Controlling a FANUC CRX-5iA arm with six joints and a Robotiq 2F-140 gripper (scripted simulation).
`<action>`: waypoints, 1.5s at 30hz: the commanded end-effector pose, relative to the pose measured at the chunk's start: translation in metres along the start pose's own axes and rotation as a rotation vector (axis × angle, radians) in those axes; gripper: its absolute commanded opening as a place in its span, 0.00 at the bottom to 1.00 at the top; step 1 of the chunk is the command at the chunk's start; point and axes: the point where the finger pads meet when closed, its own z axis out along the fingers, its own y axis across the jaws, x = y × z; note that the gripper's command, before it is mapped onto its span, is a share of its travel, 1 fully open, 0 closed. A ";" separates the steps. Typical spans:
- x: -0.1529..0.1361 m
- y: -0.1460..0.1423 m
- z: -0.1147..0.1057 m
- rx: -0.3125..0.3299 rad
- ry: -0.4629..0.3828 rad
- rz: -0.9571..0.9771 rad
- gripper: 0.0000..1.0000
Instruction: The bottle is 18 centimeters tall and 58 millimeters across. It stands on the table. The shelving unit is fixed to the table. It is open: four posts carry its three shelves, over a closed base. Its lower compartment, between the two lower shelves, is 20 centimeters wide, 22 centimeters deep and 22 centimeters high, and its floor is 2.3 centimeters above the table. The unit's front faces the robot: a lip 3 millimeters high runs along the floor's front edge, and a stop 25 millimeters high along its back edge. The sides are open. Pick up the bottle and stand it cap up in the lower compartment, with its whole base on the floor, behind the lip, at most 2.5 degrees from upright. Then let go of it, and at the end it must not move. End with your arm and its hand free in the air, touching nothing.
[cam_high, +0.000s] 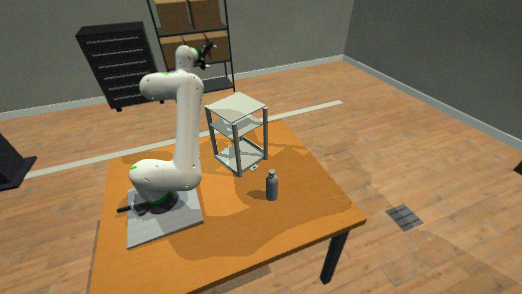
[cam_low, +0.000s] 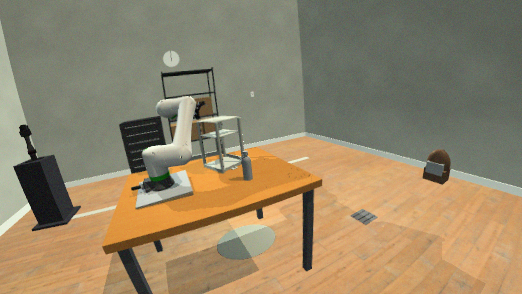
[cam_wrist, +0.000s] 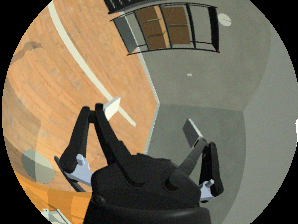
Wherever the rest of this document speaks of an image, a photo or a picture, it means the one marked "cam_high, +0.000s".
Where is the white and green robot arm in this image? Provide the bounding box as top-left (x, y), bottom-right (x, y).
top-left (117, 46), bottom-right (204, 216)

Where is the grey metal shelving unit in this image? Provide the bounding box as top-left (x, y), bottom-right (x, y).
top-left (204, 92), bottom-right (268, 178)

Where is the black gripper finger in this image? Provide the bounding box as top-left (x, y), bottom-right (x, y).
top-left (197, 60), bottom-right (211, 70)
top-left (202, 41), bottom-right (217, 56)

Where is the dark grey bottle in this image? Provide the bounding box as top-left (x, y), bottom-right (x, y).
top-left (266, 169), bottom-right (278, 201)

